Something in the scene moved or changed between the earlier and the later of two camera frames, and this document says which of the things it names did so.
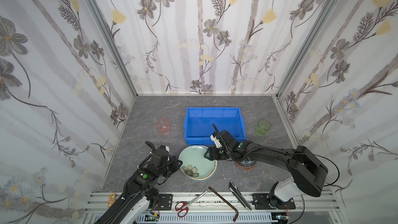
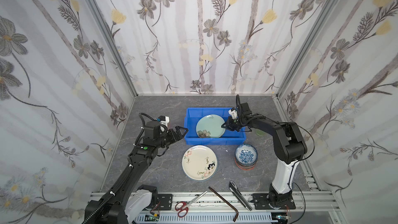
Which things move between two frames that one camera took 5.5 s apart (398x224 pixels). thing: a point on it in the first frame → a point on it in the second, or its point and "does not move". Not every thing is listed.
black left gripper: (171, 165) → (171, 135)
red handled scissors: (183, 207) does not move
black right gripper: (212, 153) → (234, 122)
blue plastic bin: (198, 124) does not move
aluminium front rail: (233, 203) does not move
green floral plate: (195, 165) → (210, 126)
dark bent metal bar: (226, 203) does not move
